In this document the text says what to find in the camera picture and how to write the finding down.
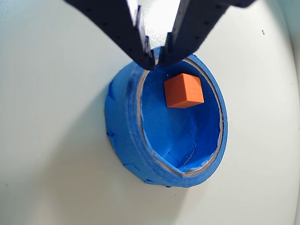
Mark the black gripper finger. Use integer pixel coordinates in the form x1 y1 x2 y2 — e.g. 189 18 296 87
158 0 256 68
63 0 156 71

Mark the orange cube block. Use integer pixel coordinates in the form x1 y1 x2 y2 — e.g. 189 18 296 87
163 73 204 109

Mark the blue tape roll bin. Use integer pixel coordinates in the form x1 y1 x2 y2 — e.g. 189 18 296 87
104 46 228 188

